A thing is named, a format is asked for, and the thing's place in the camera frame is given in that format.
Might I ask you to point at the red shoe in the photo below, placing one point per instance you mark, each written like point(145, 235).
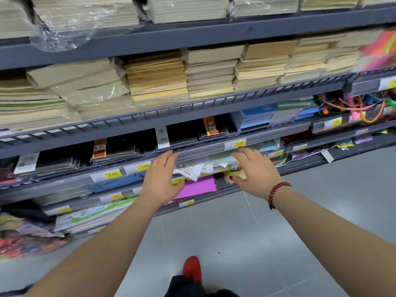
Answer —
point(192, 269)

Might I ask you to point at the dark blue paper pack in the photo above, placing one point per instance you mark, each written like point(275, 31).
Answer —
point(307, 112)

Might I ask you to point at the row of beige paper stacks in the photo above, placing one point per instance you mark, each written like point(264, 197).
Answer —
point(185, 9)
point(210, 74)

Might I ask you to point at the clear plastic wrap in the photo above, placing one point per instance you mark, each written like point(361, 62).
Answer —
point(58, 40)

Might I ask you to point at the clear packet of white papers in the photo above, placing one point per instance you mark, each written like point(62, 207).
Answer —
point(193, 171)

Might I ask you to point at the person's left hand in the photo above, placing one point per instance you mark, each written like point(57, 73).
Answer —
point(161, 182)

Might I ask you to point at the magenta paper sheet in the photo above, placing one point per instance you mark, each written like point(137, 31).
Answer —
point(198, 187)

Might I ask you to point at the person's right hand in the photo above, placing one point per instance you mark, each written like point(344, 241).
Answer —
point(260, 179)

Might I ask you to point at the person's right thumb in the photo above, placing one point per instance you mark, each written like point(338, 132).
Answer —
point(238, 180)

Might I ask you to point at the green white striped packs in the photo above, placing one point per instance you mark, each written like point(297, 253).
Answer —
point(92, 214)

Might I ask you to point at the black trousers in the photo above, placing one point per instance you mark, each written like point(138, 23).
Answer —
point(188, 289)

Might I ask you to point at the green paper pack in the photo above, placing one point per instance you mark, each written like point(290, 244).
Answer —
point(294, 104)

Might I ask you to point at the person's left forearm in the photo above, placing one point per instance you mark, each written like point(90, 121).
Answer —
point(102, 247)

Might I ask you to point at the yellow paper pack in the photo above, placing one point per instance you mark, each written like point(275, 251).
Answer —
point(238, 173)

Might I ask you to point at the grey metal shelf unit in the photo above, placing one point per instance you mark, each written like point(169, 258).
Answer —
point(185, 35)

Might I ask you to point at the person's left thumb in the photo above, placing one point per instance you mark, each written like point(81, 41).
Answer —
point(180, 187)

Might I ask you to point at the light blue paper pack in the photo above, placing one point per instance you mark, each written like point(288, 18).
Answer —
point(256, 117)

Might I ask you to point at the yellow white price labels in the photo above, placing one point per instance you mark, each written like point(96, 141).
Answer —
point(113, 175)

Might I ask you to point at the person's right forearm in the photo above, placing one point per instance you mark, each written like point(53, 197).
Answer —
point(334, 241)

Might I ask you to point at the pile of colourful packets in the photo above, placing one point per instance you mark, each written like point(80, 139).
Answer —
point(27, 241)

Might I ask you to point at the black paper pack white label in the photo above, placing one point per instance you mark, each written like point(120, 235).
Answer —
point(52, 162)
point(179, 136)

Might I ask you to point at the black paper pack orange label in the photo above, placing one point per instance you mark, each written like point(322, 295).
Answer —
point(119, 148)
point(213, 126)

